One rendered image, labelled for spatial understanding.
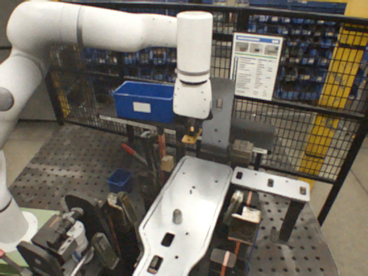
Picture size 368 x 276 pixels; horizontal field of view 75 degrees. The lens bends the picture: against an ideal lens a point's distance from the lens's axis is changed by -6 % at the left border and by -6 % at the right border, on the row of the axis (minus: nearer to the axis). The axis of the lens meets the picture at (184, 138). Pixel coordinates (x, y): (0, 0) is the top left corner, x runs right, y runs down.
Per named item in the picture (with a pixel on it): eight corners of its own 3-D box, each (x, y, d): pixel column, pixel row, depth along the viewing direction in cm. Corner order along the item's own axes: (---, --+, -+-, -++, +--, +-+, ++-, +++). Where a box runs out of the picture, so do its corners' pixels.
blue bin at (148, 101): (171, 123, 125) (171, 99, 118) (115, 116, 131) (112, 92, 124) (181, 108, 138) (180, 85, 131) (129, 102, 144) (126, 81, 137)
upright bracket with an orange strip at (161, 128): (166, 216, 119) (160, 126, 91) (163, 215, 120) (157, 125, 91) (169, 211, 122) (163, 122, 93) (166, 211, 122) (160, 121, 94)
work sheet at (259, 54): (273, 102, 119) (286, 35, 101) (226, 94, 125) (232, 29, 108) (273, 100, 120) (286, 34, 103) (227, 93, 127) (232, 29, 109)
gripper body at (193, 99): (169, 77, 65) (171, 115, 71) (207, 83, 62) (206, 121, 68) (180, 68, 71) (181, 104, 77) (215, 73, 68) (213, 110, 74)
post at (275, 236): (295, 248, 105) (316, 202, 88) (269, 240, 108) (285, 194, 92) (296, 235, 110) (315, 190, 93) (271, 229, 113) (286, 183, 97)
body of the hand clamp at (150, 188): (159, 237, 110) (153, 179, 90) (145, 232, 112) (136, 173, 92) (164, 227, 114) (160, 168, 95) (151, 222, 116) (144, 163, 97)
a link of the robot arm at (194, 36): (175, 61, 69) (179, 73, 61) (174, 10, 62) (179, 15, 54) (205, 60, 70) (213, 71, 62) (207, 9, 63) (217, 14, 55)
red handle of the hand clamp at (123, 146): (154, 174, 90) (119, 146, 89) (152, 177, 91) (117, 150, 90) (160, 167, 93) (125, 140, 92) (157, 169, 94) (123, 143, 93)
